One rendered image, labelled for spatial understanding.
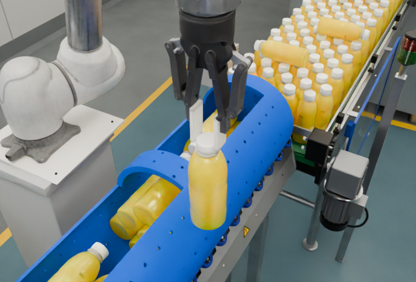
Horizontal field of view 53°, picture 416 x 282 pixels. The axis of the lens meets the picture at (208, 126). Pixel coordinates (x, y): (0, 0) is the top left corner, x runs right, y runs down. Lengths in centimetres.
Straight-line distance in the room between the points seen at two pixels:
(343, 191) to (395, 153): 150
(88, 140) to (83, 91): 16
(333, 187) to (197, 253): 79
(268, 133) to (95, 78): 55
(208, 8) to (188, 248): 52
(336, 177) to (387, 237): 103
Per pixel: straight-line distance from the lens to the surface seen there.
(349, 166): 154
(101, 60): 130
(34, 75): 126
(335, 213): 168
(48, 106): 130
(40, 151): 136
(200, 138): 69
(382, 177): 284
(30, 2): 427
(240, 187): 101
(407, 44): 154
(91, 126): 144
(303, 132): 147
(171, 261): 85
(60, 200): 138
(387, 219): 261
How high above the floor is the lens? 188
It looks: 39 degrees down
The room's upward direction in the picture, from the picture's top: straight up
